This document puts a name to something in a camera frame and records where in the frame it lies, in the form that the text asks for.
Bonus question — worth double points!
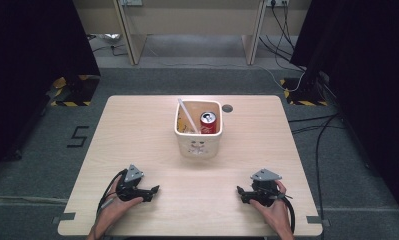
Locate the person's left hand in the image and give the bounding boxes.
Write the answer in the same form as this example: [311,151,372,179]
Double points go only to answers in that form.
[92,181,144,236]

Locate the white straw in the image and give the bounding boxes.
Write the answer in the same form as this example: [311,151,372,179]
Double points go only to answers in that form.
[177,97,202,135]

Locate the black cables from socket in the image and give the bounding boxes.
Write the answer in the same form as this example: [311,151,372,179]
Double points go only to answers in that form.
[258,2,307,73]

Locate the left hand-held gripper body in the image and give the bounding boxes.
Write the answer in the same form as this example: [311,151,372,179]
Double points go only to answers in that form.
[115,163,145,203]

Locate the left hand-held gripper black cable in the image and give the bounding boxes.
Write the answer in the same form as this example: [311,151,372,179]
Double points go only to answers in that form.
[96,168,128,218]

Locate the hand-held gripper black cable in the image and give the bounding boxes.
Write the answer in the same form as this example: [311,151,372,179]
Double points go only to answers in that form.
[96,168,128,218]
[280,193,297,234]

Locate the white floor cable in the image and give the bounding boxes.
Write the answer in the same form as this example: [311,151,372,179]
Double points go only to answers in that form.
[252,64,305,93]

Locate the black curtain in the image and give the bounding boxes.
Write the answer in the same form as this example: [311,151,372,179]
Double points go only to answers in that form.
[0,0,102,179]
[289,0,399,228]

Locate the white wall socket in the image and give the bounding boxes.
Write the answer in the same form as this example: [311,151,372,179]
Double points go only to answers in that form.
[265,0,290,8]

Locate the beige wooden desk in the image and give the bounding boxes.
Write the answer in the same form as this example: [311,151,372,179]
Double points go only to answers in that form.
[112,0,269,67]

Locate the crumpled silver foil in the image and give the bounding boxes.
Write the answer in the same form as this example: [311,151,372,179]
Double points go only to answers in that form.
[98,32,122,44]

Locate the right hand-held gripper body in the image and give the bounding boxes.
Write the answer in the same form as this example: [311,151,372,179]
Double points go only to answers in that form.
[246,168,294,208]

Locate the red drink can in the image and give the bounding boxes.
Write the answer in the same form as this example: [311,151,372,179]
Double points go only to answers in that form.
[199,110,218,135]

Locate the black floor cables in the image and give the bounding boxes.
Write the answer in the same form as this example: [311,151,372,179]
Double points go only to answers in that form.
[288,112,342,222]

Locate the white square plastic bin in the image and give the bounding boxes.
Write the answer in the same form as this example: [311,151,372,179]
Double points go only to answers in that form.
[173,99,224,159]

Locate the thin black floor cable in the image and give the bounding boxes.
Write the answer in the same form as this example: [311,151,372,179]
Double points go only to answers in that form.
[92,42,129,57]

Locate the grey tape strip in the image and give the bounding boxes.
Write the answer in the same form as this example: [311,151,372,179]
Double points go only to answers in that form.
[305,215,331,228]
[51,212,77,225]

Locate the stand base with striped tape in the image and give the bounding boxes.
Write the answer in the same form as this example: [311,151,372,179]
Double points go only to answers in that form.
[49,73,101,108]
[279,76,330,107]

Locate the right hand-held gripper black cable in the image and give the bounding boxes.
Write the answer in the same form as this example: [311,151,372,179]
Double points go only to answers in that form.
[280,193,297,234]

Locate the person's right hand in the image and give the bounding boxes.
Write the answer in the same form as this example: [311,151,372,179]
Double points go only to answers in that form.
[249,179,295,240]

